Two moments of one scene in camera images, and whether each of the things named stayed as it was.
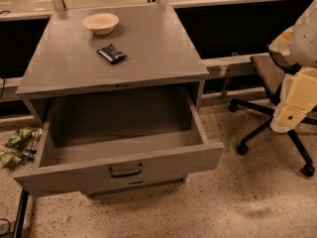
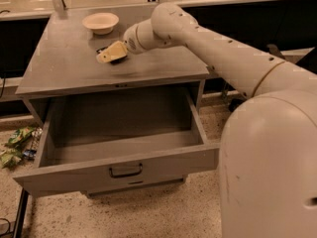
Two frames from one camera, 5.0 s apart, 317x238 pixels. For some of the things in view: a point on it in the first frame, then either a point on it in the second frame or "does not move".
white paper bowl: x=101 y=23 does not move
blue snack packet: x=29 y=154 does not move
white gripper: x=305 y=40 → x=130 y=42
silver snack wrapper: x=36 y=135 does not move
